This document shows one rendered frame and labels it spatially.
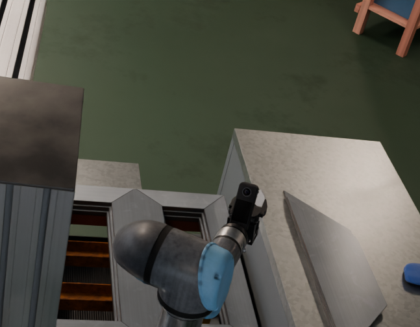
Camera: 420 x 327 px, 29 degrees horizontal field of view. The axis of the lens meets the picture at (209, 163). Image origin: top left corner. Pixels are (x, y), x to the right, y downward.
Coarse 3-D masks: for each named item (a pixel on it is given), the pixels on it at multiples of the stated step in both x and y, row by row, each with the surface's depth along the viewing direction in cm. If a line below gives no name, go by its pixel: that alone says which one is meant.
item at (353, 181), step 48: (240, 144) 300; (288, 144) 307; (336, 144) 314; (288, 192) 281; (336, 192) 287; (384, 192) 294; (288, 240) 260; (384, 240) 270; (288, 288) 241; (384, 288) 250
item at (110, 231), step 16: (80, 208) 285; (96, 208) 286; (176, 208) 292; (192, 208) 293; (112, 224) 279; (112, 240) 273; (208, 240) 283; (112, 256) 268; (112, 272) 263; (112, 288) 257; (112, 304) 253; (224, 304) 258; (224, 320) 254
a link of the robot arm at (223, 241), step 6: (216, 240) 187; (222, 240) 186; (228, 240) 187; (234, 240) 187; (222, 246) 184; (228, 246) 185; (234, 246) 186; (234, 252) 185; (240, 252) 188; (234, 258) 185; (234, 264) 185
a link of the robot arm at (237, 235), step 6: (222, 228) 192; (228, 228) 190; (234, 228) 191; (216, 234) 191; (222, 234) 189; (228, 234) 188; (234, 234) 189; (240, 234) 190; (240, 240) 189; (240, 246) 188
